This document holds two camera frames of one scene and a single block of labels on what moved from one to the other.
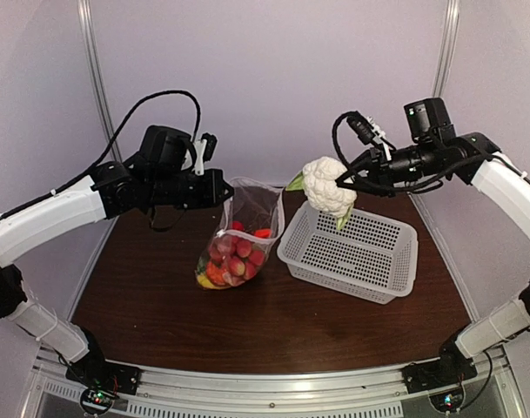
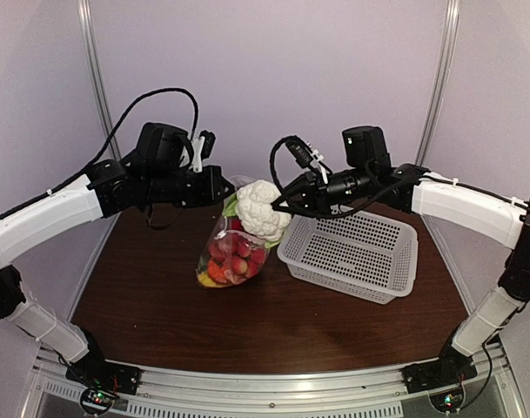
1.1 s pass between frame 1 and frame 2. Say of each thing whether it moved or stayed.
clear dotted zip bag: stayed
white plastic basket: stayed
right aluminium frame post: stayed
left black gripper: stayed
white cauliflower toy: moved
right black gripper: moved
